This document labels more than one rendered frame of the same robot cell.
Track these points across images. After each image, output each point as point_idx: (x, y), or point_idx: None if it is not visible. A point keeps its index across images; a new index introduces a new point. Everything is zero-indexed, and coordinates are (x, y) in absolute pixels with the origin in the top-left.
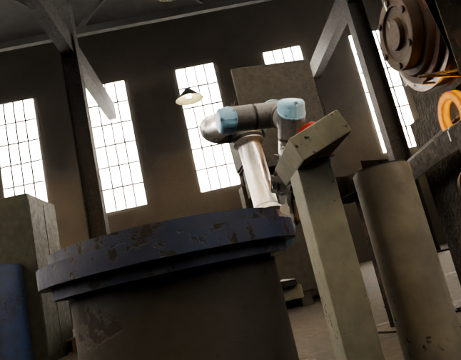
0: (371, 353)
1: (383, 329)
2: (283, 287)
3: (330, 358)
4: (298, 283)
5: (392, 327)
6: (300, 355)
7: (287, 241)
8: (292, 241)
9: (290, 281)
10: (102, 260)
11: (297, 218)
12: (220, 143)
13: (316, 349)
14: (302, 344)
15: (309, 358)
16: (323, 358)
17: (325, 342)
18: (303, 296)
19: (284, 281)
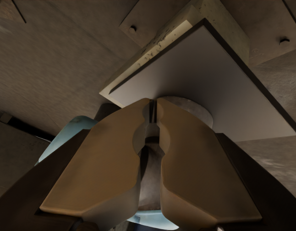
0: None
1: (9, 8)
2: (223, 39)
3: (102, 18)
4: (177, 30)
5: None
6: (101, 57)
7: (93, 123)
8: (80, 115)
9: (212, 33)
10: None
11: (173, 105)
12: None
13: (83, 51)
14: (76, 72)
15: (107, 42)
16: (102, 27)
17: (64, 54)
18: (191, 4)
19: (218, 44)
